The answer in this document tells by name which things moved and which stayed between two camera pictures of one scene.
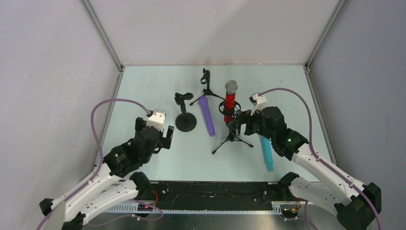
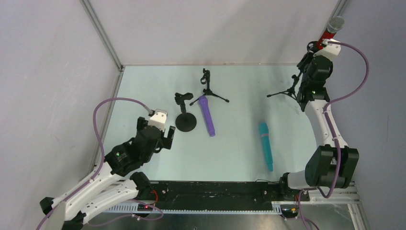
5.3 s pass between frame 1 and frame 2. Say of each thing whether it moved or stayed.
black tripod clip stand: stayed
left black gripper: stayed
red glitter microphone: moved
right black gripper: moved
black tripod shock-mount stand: moved
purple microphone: stayed
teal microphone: stayed
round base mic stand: stayed
